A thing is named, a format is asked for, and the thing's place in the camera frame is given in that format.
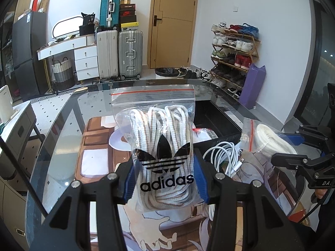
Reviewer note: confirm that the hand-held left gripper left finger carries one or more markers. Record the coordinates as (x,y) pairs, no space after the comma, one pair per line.
(129,185)

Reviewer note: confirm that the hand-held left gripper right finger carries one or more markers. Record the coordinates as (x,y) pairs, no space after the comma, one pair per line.
(201,183)

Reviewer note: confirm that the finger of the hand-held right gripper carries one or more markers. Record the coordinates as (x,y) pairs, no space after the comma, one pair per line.
(294,139)
(290,160)

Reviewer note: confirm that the red label white packet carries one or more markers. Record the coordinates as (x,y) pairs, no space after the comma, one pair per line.
(205,133)

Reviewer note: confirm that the bag of striped white shoelaces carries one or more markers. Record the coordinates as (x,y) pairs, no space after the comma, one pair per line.
(162,141)

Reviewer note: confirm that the black storage box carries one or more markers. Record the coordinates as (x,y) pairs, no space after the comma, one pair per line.
(209,115)

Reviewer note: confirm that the person's right forearm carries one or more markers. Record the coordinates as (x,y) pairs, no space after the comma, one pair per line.
(327,227)

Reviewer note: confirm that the person's right hand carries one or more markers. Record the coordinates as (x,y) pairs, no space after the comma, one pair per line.
(319,194)

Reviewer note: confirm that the printed desk mat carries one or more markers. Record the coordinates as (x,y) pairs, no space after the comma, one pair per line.
(99,162)

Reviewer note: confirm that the purple bag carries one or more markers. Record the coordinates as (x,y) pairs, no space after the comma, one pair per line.
(252,89)

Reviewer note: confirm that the black framed glass door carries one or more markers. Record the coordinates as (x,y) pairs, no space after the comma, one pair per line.
(314,70)

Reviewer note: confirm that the wooden shoe rack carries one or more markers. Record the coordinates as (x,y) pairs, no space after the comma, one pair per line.
(255,55)

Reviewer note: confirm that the scattered loose shoes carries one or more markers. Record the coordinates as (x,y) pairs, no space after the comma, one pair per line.
(193,73)

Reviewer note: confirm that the shoe rack with shoes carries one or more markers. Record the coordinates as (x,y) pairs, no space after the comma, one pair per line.
(235,44)

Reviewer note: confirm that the beige drawer cabinet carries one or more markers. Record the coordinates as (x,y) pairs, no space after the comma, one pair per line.
(10,209)

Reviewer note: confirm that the grey side table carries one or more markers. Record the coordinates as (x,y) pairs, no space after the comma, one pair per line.
(18,133)

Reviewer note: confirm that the woven laundry basket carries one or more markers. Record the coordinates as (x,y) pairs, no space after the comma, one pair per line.
(62,74)

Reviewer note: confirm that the silver suitcase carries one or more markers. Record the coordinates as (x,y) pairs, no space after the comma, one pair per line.
(130,55)

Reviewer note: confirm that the white suitcase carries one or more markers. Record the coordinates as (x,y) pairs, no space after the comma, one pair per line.
(107,55)

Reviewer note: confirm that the white dressing table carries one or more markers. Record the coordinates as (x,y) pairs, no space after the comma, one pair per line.
(85,60)

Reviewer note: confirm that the wooden door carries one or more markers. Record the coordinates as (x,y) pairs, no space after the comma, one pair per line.
(172,44)

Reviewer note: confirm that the white standing appliance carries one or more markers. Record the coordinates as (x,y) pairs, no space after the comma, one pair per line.
(6,104)

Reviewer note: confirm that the black yellow shoe box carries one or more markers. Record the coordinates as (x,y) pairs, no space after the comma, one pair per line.
(128,26)

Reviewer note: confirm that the black tote bag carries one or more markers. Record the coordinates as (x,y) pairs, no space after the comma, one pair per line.
(87,28)

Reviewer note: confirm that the dark grey fridge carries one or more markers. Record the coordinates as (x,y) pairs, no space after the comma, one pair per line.
(28,52)

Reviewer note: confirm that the red black shoe box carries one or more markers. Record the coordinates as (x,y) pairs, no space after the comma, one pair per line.
(128,16)

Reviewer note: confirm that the oval mirror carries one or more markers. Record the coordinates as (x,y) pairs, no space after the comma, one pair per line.
(65,27)

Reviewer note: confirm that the teal suitcase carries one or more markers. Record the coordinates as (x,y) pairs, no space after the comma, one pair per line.
(110,10)

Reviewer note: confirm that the brown cardboard box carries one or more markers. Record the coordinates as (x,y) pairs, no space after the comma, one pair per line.
(125,2)

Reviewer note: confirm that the black glass cabinet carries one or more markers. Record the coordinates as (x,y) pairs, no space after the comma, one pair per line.
(5,41)

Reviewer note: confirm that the flat cardboard carton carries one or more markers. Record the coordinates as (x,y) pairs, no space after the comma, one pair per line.
(44,2)

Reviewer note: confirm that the red flat box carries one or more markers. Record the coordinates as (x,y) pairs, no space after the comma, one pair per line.
(35,3)

